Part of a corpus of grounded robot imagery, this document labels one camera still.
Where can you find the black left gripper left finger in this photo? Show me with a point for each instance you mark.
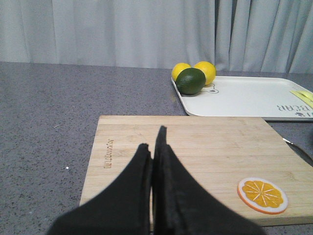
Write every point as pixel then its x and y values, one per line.
pixel 122 208

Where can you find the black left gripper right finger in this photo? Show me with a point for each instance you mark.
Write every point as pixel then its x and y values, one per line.
pixel 181 206

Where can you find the white rectangular tray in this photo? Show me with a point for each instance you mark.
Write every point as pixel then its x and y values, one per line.
pixel 263 97

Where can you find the wooden cutting board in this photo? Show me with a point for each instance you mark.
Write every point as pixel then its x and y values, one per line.
pixel 217 151

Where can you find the orange slice coaster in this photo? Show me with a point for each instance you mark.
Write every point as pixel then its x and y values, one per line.
pixel 262 195

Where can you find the green lime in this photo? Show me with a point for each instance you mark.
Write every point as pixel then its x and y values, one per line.
pixel 190 81

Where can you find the yellow lemon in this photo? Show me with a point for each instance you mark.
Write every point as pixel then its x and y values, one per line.
pixel 178 68
pixel 208 69

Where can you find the yellow plastic fork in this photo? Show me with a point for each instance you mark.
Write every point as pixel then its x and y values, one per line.
pixel 305 96

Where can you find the grey curtain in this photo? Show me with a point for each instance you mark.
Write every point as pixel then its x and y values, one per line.
pixel 234 35

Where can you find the metal cutting board handle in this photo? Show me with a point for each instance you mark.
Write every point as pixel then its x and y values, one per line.
pixel 299 151

